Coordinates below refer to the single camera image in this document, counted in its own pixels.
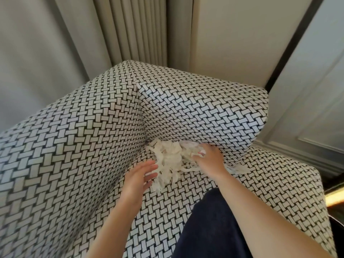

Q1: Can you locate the person's right hand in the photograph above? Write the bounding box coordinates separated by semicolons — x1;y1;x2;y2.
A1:
194;143;229;181

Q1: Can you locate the person's left hand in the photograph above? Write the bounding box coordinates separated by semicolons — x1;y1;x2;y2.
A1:
118;159;159;209

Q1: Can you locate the pile of white paper scraps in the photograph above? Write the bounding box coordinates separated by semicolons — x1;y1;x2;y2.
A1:
145;138;250;192

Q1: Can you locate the black white woven-pattern sofa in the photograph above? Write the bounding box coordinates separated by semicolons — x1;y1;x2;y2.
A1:
0;60;338;258

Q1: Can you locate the person's right forearm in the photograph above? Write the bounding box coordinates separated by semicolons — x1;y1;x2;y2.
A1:
215;172;334;258

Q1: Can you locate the person's left forearm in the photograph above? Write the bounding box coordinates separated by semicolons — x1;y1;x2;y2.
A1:
86;199;138;258

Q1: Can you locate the lit yellow light strip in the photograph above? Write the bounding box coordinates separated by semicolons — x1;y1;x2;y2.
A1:
324;189;344;206

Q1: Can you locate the black round trash bin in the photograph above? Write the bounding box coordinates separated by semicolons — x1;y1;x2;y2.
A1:
328;215;344;258

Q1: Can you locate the pleated beige curtain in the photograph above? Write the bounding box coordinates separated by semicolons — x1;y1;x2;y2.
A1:
53;0;194;80

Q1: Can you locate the sheer white curtain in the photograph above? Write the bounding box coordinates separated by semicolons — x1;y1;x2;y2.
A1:
0;0;89;132

